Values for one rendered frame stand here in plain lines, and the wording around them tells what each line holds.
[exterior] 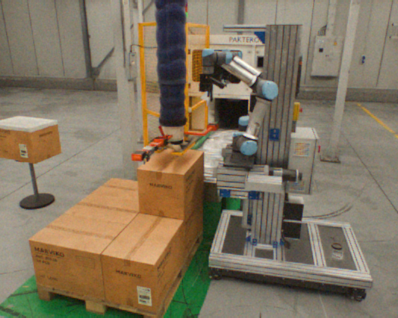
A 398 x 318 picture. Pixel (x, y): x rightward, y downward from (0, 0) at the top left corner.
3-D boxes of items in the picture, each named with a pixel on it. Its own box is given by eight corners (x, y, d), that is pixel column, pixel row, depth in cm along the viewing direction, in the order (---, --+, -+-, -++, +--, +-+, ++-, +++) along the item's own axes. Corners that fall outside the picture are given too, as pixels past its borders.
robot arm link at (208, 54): (217, 48, 212) (203, 48, 210) (216, 67, 216) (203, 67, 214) (213, 48, 219) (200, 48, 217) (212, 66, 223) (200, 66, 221)
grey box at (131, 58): (134, 77, 407) (133, 51, 397) (138, 77, 406) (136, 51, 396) (126, 79, 389) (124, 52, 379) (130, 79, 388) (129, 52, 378)
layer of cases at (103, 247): (115, 211, 367) (112, 177, 354) (202, 225, 341) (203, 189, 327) (36, 283, 260) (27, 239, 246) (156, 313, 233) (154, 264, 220)
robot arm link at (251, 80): (266, 82, 252) (214, 45, 233) (273, 85, 242) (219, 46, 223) (258, 96, 253) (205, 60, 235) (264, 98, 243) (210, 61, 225)
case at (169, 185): (165, 185, 338) (164, 147, 324) (203, 189, 327) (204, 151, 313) (139, 213, 284) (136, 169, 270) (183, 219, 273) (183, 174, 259)
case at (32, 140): (-5, 157, 389) (-12, 123, 375) (23, 147, 424) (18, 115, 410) (35, 163, 368) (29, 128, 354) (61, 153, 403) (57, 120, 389)
